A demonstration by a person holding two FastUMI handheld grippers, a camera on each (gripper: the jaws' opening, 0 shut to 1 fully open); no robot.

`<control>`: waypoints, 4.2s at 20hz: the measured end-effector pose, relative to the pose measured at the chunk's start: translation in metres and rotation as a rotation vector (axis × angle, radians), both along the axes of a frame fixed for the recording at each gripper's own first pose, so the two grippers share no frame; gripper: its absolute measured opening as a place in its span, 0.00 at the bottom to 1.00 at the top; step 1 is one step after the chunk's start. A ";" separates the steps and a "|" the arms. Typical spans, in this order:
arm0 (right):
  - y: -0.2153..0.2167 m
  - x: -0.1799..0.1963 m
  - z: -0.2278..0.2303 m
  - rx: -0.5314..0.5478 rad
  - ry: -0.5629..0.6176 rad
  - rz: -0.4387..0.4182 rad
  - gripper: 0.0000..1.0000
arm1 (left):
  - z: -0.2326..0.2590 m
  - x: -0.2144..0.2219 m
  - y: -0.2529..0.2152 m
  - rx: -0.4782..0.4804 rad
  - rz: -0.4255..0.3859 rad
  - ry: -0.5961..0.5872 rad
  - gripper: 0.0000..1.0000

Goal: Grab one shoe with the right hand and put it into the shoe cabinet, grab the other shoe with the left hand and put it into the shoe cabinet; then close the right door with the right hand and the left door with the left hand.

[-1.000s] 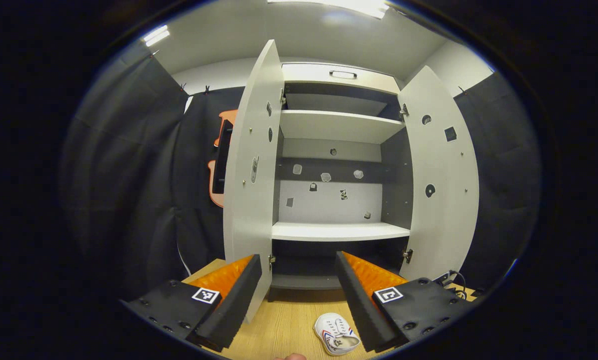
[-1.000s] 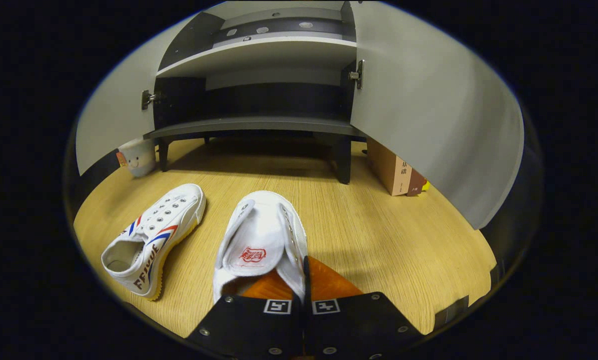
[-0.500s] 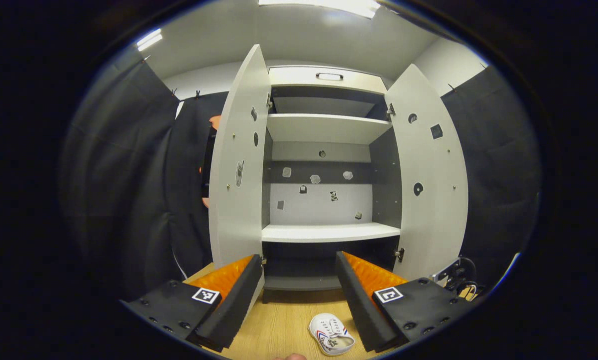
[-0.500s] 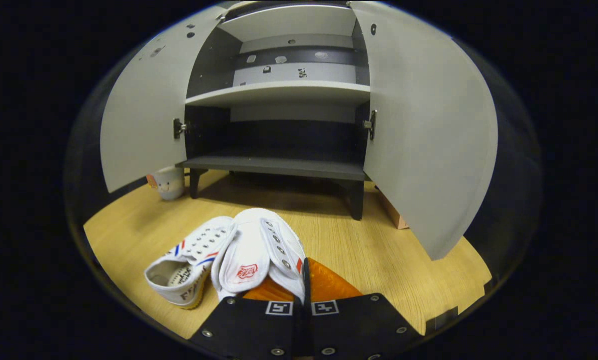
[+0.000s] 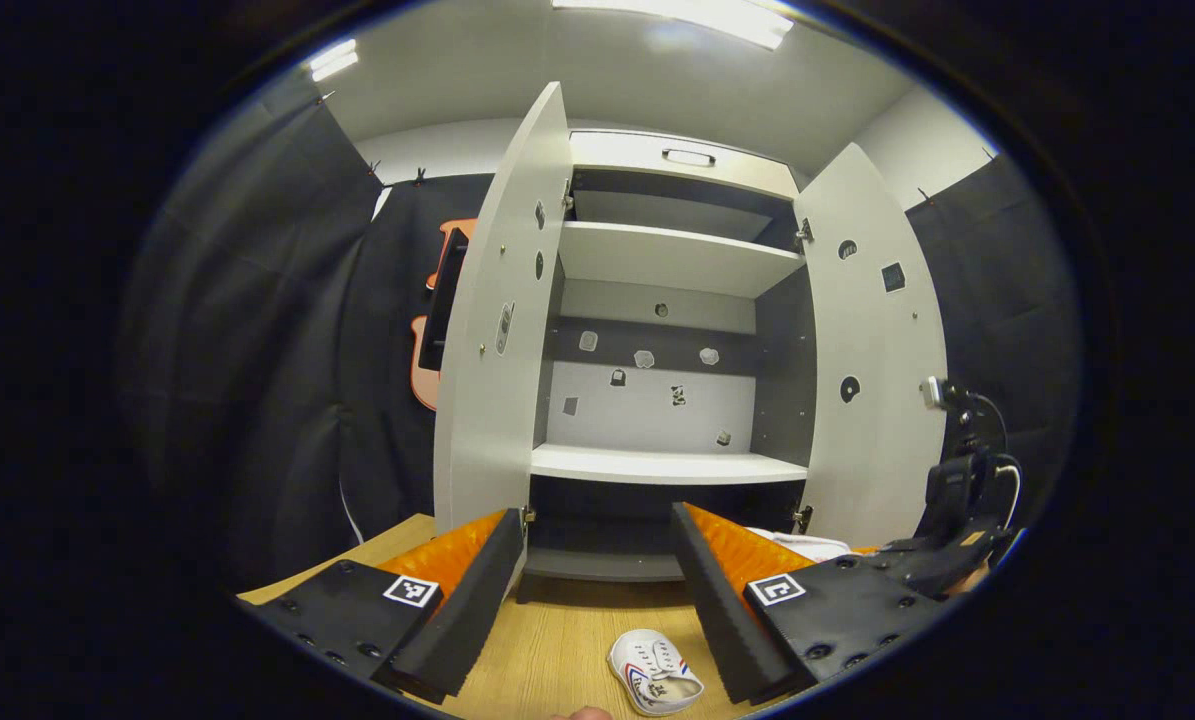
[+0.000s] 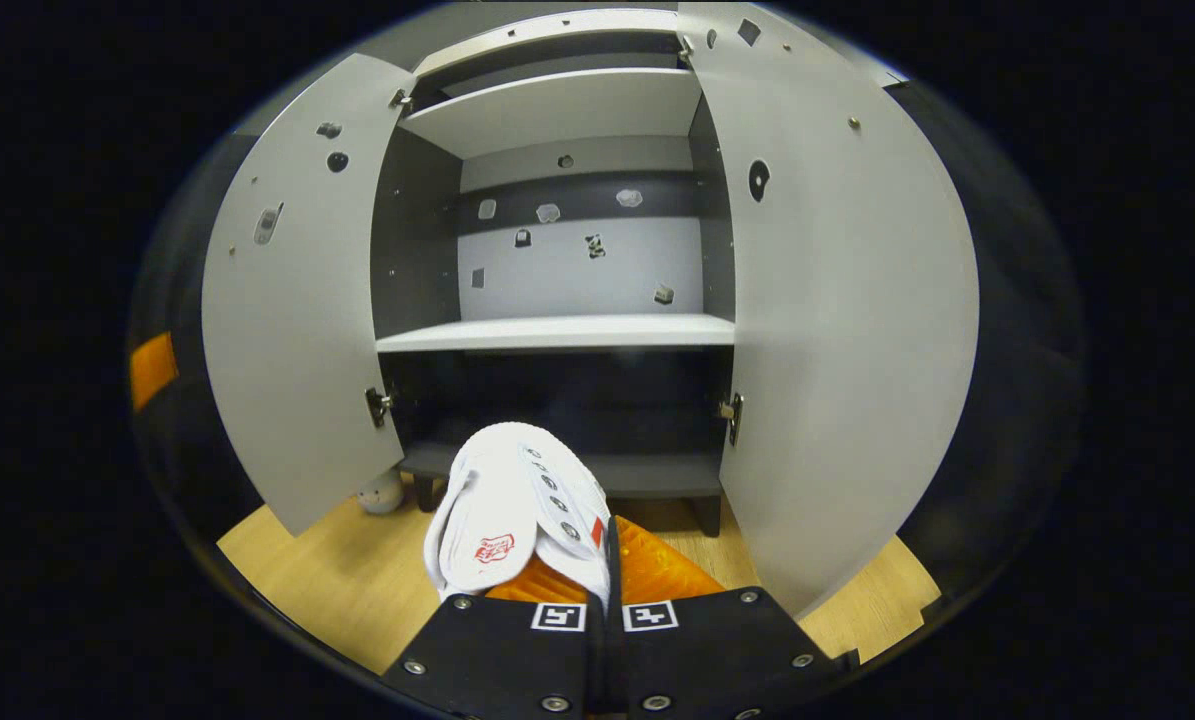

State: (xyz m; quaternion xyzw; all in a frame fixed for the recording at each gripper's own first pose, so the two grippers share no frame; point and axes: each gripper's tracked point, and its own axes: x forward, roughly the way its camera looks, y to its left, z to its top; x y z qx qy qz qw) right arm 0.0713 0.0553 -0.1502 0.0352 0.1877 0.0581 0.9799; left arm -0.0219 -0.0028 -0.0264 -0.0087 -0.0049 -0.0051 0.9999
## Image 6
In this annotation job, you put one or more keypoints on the white canvas shoe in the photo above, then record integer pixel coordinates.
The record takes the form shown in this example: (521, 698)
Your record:
(517, 490)

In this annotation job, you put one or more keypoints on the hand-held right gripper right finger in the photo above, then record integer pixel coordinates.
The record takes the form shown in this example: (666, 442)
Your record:
(614, 585)

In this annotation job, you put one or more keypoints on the white shoe cabinet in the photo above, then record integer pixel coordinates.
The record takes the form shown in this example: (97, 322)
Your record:
(557, 332)

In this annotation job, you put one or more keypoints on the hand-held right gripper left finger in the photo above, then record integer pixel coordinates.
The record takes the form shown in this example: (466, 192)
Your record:
(497, 650)

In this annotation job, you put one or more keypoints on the round grey plush toy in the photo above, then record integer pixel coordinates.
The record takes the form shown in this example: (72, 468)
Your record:
(382, 493)

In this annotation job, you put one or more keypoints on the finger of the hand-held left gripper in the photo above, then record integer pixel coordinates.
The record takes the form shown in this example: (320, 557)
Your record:
(152, 370)

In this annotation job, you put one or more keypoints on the white cabinet door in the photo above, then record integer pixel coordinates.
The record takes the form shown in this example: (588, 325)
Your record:
(847, 350)
(297, 350)

